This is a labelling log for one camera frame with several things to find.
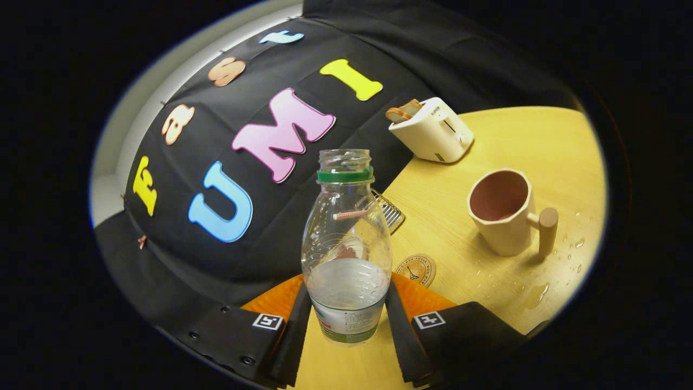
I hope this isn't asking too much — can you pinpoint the black backdrop cloth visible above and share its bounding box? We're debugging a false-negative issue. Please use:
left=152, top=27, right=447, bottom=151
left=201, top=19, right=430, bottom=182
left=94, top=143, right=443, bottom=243
left=95, top=0, right=583, bottom=353

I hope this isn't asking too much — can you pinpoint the beige cup with wooden handle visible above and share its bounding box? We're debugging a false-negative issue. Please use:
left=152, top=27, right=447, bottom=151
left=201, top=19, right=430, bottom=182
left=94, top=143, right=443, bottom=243
left=467, top=168, right=559, bottom=258

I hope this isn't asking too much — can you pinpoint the white toaster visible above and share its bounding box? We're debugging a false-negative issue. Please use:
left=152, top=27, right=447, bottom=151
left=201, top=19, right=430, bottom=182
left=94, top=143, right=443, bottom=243
left=388, top=97, right=475, bottom=164

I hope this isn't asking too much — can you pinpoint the wooden table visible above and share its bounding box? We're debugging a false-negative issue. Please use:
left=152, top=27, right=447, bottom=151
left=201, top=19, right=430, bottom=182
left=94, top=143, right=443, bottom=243
left=287, top=106, right=607, bottom=390

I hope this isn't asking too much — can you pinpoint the clear plastic juice bottle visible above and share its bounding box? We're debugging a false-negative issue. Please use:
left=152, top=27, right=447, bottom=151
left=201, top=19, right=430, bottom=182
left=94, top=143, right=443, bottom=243
left=301, top=149, right=393, bottom=346

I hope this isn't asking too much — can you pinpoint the round wooden coaster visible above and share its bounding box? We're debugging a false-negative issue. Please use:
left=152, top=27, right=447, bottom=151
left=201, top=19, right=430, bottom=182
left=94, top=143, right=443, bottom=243
left=394, top=254, right=437, bottom=288

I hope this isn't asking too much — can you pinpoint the metal wire basket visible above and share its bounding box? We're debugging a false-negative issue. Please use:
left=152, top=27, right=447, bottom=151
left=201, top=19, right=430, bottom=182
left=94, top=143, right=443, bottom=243
left=371, top=188, right=406, bottom=235

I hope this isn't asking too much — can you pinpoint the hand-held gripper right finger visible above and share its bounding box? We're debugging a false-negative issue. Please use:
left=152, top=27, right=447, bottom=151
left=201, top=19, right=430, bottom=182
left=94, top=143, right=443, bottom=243
left=384, top=272, right=547, bottom=388

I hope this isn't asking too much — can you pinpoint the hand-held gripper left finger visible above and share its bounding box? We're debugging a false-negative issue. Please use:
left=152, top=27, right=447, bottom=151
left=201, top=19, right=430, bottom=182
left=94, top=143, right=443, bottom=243
left=154, top=274, right=313, bottom=389

